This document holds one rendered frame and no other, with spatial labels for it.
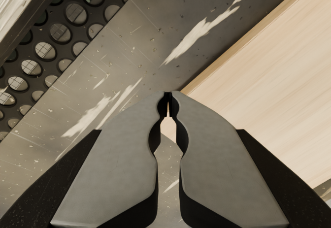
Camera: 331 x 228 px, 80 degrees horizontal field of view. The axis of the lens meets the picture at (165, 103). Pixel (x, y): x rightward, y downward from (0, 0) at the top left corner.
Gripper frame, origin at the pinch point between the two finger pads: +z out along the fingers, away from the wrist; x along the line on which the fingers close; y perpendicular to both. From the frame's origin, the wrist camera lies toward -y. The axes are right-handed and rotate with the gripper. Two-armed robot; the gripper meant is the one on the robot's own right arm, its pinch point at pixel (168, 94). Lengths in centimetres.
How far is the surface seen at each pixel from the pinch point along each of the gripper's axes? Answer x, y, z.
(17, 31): -11.5, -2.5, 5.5
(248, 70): 10.2, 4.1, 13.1
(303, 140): 24.4, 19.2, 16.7
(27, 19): -10.9, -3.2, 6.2
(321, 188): 38, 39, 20
